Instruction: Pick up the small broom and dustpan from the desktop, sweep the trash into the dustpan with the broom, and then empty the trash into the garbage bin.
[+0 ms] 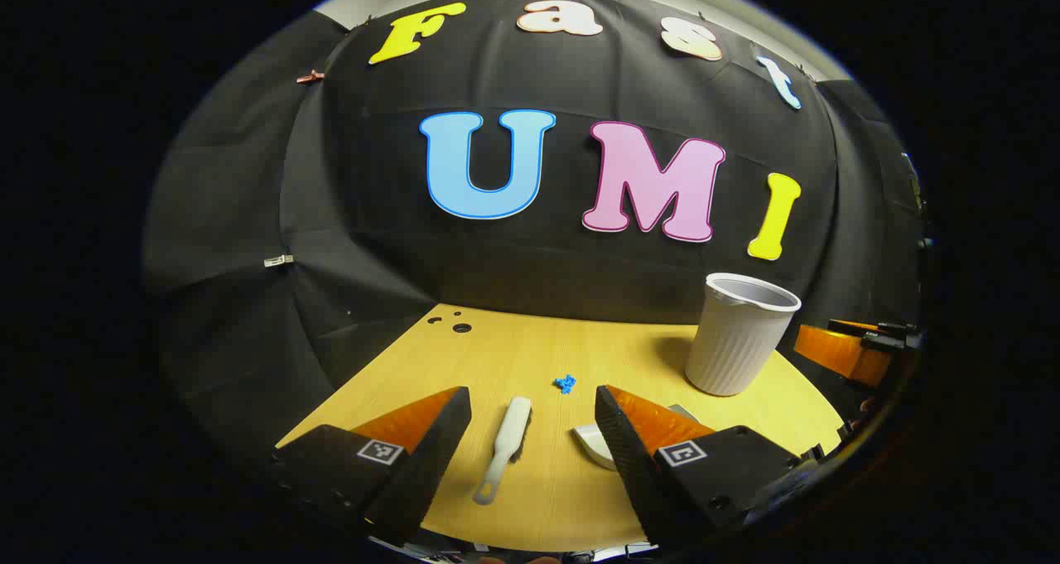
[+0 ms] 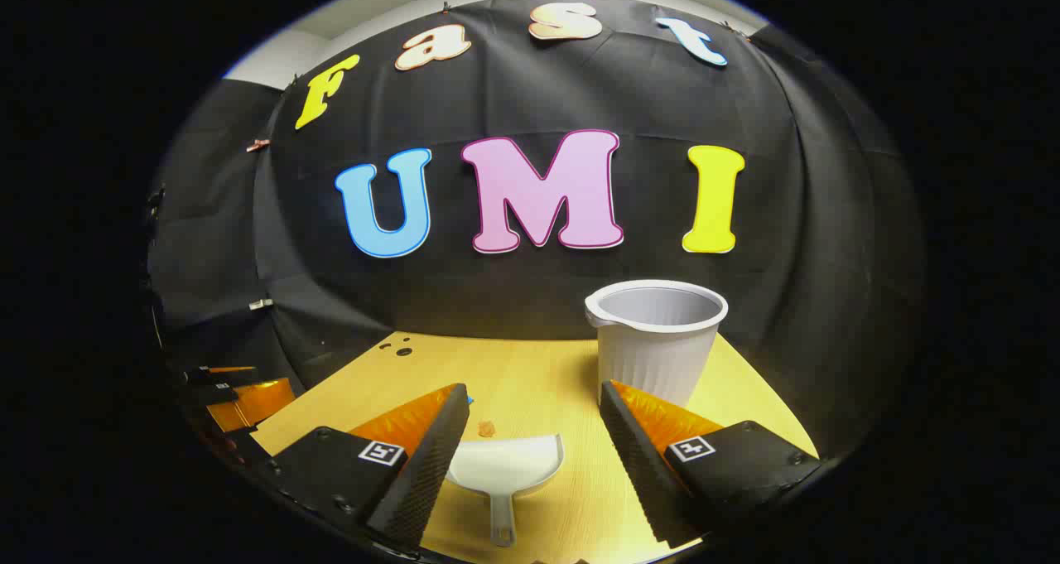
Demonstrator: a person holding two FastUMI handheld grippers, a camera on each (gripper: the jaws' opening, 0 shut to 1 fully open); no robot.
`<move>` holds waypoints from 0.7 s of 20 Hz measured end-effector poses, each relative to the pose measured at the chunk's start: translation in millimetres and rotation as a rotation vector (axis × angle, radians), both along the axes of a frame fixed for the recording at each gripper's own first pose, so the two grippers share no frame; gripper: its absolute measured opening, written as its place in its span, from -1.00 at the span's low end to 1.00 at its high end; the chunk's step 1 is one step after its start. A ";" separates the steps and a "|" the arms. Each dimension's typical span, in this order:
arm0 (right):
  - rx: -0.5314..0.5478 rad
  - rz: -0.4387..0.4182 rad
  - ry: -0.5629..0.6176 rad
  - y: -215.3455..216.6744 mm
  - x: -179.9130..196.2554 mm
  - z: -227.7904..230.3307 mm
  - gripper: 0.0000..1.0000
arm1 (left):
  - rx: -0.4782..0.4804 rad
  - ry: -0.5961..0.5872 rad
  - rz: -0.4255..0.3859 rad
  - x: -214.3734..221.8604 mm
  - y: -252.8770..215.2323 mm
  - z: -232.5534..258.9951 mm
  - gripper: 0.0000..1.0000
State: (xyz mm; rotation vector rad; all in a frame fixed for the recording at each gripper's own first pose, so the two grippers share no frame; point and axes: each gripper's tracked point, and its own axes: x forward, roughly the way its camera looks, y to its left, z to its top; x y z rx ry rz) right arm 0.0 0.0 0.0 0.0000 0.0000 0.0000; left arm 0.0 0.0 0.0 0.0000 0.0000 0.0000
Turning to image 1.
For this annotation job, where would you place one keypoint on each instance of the wooden desktop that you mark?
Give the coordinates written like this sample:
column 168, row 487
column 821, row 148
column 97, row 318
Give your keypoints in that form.
column 538, row 357

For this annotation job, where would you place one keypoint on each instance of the black backdrop cloth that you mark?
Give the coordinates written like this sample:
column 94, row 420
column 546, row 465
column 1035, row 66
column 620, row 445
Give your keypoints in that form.
column 373, row 241

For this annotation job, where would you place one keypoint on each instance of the copper clip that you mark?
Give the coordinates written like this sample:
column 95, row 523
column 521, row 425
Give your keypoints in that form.
column 310, row 76

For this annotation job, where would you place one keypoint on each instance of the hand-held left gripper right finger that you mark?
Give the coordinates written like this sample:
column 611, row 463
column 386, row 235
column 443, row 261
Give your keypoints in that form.
column 629, row 456

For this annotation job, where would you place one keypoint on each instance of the white ribbed garbage bin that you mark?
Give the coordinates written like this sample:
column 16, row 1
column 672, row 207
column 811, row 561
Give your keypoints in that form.
column 737, row 340

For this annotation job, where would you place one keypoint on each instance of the white clip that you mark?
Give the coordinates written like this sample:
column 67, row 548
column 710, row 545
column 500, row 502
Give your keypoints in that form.
column 278, row 260

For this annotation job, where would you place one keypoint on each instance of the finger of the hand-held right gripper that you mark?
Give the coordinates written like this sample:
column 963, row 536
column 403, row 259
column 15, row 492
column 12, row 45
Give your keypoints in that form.
column 845, row 353

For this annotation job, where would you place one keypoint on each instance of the blue paper trash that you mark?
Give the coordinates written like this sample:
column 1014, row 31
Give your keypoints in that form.
column 566, row 383

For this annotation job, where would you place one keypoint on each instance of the white dustpan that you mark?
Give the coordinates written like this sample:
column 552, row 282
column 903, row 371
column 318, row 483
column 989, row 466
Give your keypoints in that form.
column 598, row 444

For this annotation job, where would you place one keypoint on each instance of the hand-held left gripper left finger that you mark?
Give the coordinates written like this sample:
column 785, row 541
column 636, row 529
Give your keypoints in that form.
column 431, row 456

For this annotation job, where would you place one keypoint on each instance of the small white broom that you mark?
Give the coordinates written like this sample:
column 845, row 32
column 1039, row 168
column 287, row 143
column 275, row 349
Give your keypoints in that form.
column 507, row 444

